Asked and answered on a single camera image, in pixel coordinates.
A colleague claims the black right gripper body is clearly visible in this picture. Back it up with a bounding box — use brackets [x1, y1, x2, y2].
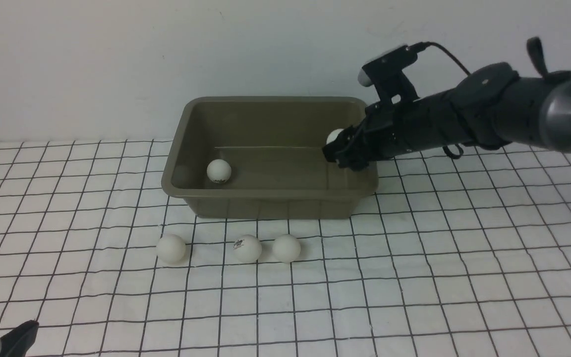
[322, 97, 453, 172]

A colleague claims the white ping-pong ball red logo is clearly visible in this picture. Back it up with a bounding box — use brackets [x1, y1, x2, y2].
[233, 235, 263, 264]

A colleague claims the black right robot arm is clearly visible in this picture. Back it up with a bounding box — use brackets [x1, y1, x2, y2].
[322, 62, 571, 171]

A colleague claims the olive plastic bin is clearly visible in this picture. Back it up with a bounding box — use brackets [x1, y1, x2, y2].
[161, 96, 379, 220]

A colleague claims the white black-grid tablecloth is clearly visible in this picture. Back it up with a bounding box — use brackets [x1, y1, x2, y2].
[0, 140, 571, 357]

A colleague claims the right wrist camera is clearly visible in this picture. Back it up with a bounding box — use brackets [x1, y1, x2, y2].
[357, 45, 418, 105]

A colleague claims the black right camera cable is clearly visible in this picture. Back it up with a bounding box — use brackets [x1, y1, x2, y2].
[409, 42, 472, 76]

